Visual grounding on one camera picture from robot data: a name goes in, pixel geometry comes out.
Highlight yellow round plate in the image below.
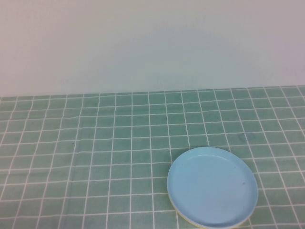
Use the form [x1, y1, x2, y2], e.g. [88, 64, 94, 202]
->
[168, 193, 250, 229]

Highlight light blue round plate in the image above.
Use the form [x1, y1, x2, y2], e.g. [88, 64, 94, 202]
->
[167, 146, 259, 227]

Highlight green checkered tablecloth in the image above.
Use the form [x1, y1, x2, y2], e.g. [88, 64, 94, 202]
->
[0, 86, 305, 229]

